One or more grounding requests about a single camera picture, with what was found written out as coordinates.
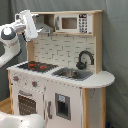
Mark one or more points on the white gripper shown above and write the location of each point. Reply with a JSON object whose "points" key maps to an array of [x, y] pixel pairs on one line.
{"points": [[24, 23]]}

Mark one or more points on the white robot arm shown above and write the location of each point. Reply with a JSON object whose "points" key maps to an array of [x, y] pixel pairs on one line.
{"points": [[9, 38]]}

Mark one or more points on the wooden toy kitchen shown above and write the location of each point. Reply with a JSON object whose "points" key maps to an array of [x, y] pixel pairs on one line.
{"points": [[73, 50]]}

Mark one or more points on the grey range hood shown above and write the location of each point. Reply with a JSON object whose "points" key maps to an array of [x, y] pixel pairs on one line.
{"points": [[45, 23]]}

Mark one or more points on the toy microwave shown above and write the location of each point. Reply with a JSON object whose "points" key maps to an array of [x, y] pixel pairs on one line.
{"points": [[74, 23]]}

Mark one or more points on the black toy stovetop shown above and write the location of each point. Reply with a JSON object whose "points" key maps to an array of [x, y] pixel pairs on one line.
{"points": [[37, 66]]}

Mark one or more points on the left red oven knob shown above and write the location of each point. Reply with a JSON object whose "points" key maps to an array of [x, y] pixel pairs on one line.
{"points": [[15, 78]]}

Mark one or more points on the red oven knob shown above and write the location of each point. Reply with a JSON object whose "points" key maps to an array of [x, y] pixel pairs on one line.
{"points": [[15, 78], [34, 83]]}

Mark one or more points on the right red oven knob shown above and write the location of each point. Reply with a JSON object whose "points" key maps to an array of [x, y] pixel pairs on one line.
{"points": [[34, 83]]}

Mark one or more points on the metal toy sink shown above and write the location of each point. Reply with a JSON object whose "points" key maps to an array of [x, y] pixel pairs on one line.
{"points": [[73, 74]]}

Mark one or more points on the toy oven door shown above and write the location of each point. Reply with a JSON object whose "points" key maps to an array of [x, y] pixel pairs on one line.
{"points": [[27, 101]]}

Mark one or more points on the grey ice dispenser panel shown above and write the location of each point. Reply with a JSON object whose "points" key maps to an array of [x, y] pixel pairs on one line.
{"points": [[63, 109]]}

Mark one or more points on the grey cabinet door handle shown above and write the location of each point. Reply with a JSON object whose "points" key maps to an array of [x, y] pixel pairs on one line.
{"points": [[49, 110]]}

